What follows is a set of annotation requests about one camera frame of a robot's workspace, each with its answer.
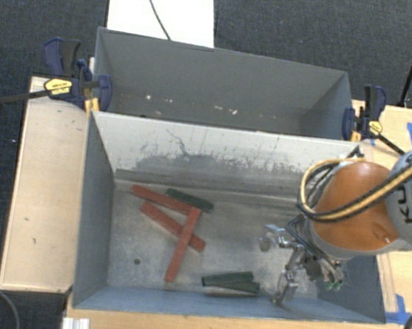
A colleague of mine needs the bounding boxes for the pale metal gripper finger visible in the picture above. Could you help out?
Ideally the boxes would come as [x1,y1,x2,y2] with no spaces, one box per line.
[280,277,300,307]
[271,269,293,306]

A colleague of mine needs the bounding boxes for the dark green flat block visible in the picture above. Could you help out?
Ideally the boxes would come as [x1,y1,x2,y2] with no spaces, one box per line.
[212,277,262,296]
[200,265,255,293]
[163,187,217,214]

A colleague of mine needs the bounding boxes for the red-brown flat block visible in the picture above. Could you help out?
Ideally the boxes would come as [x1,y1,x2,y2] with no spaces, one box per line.
[135,200,211,253]
[163,204,203,287]
[128,183,204,217]

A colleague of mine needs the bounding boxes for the grey metal bin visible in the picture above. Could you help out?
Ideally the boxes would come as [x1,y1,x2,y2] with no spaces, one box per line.
[63,26,412,329]

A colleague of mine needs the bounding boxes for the pale wood flat board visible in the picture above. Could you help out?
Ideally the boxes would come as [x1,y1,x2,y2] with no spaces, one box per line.
[0,73,98,299]

